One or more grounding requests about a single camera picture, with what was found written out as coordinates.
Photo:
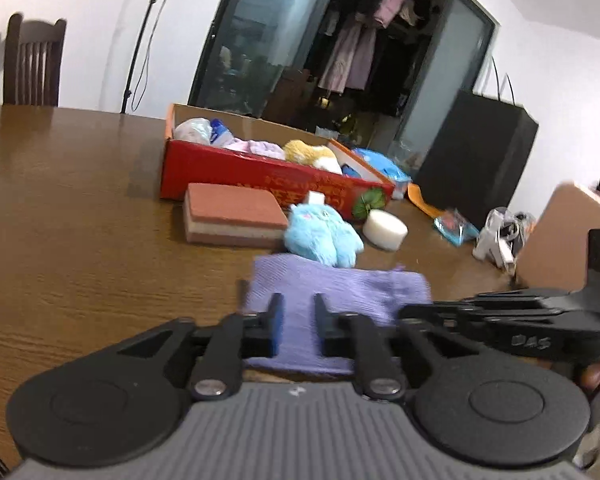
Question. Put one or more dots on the blue wet wipes pack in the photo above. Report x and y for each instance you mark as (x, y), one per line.
(385, 165)

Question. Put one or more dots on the studio light on stand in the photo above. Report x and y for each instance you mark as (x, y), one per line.
(140, 40)

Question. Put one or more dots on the red cardboard box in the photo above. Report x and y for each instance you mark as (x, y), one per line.
(220, 172)

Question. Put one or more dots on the brick red sponge block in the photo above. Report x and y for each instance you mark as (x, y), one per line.
(230, 210)

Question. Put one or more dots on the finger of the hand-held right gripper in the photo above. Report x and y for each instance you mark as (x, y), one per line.
(460, 312)
(520, 297)

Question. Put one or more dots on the tan case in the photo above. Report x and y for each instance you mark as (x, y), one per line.
(555, 240)

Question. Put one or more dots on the dark wooden chair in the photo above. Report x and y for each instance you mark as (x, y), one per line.
(290, 92)
(30, 60)

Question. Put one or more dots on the white mesh scrunchie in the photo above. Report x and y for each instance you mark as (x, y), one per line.
(192, 131)

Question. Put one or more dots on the white round sponge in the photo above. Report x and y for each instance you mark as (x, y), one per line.
(385, 230)

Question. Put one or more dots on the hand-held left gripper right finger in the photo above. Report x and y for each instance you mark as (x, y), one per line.
(325, 330)

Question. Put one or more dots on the black framed sliding glass door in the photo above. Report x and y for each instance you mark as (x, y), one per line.
(250, 35)

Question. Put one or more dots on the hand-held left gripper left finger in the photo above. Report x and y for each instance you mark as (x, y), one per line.
(278, 330)

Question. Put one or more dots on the small blue and red packet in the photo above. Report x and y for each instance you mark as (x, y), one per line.
(455, 227)

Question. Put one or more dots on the purple cloth pouch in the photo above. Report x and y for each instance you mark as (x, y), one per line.
(330, 280)

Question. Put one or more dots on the lavender fluffy headband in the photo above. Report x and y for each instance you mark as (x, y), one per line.
(265, 149)

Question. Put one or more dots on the rack of hanging clothes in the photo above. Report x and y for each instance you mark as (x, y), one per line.
(355, 45)

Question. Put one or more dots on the orange envelope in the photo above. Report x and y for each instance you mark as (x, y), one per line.
(422, 202)

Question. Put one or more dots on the light blue plush toy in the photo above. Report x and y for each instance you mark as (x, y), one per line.
(320, 235)

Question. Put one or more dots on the person's right hand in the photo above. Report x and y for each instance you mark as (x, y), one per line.
(595, 375)

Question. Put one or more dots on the yellow plush toy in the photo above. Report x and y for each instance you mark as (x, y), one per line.
(305, 152)

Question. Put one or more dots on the black paper bag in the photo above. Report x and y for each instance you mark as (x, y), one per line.
(480, 155)

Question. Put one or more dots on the clear glass cup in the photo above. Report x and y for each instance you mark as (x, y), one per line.
(407, 155)

